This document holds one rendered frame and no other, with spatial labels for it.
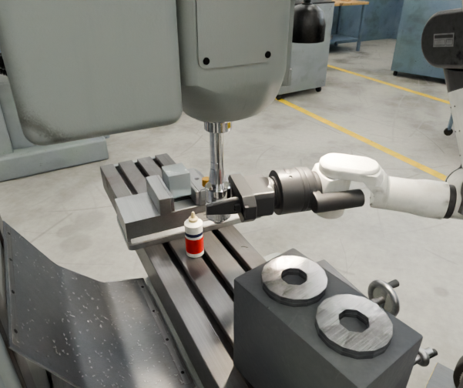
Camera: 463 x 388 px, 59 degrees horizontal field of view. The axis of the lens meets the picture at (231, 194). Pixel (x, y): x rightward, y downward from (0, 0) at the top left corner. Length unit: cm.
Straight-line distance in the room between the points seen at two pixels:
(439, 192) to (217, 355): 49
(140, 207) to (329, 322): 60
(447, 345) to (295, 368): 169
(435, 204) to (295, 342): 41
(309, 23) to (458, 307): 191
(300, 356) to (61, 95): 41
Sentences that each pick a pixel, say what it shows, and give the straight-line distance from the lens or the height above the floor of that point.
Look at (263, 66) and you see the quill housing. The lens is 59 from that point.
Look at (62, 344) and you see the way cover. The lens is 73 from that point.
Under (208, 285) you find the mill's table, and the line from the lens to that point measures 85.
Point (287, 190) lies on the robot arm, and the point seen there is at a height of 116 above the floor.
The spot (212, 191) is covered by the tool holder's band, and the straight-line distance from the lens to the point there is 73.
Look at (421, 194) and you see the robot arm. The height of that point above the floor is 116.
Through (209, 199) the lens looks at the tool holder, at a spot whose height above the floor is 115.
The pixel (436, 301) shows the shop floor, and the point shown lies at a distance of 242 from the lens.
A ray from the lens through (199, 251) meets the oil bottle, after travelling 91.
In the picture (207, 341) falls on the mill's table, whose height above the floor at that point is 95.
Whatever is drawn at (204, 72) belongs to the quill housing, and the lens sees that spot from 55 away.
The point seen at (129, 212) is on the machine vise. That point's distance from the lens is 98.
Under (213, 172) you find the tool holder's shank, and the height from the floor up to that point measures 120.
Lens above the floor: 153
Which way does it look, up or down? 30 degrees down
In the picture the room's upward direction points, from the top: straight up
